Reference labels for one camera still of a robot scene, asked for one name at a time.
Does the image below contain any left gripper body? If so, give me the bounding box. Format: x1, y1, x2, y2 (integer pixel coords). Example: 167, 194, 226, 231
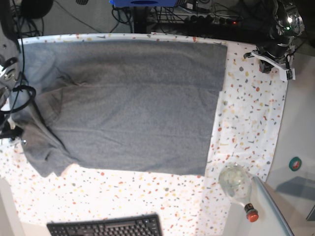
244, 40, 296, 81

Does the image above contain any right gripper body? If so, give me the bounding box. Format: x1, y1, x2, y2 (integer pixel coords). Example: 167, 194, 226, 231
0, 121, 24, 144

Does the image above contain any grey t-shirt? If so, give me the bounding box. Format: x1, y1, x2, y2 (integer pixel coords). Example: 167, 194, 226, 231
12, 40, 227, 177

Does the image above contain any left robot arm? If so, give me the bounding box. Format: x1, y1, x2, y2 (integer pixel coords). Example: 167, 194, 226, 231
244, 0, 305, 82

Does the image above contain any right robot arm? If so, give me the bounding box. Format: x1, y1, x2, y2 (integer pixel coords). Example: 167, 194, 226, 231
0, 0, 36, 140

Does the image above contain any terrazzo patterned tablecloth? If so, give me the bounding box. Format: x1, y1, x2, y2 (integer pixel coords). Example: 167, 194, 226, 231
0, 33, 287, 236

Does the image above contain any green tape roll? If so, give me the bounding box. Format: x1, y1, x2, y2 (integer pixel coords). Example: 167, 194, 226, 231
289, 157, 302, 172

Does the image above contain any clear bottle with red cap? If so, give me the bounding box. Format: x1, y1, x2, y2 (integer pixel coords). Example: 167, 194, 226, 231
219, 163, 259, 223

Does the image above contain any grey laptop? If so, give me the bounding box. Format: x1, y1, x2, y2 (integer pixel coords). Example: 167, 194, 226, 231
250, 176, 315, 236

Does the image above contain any blue box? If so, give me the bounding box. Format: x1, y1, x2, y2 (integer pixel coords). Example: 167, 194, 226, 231
109, 0, 178, 7

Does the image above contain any black keyboard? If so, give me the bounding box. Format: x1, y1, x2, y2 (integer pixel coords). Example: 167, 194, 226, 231
46, 214, 163, 236

